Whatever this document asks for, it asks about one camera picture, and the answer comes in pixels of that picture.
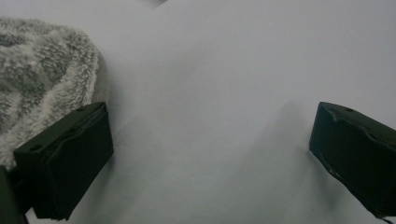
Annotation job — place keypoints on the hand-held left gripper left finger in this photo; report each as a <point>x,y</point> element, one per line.
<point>68,161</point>

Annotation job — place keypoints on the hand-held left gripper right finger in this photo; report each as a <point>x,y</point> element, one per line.
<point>358,155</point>

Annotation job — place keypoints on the grey fuzzy striped sock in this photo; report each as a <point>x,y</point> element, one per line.
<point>40,77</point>

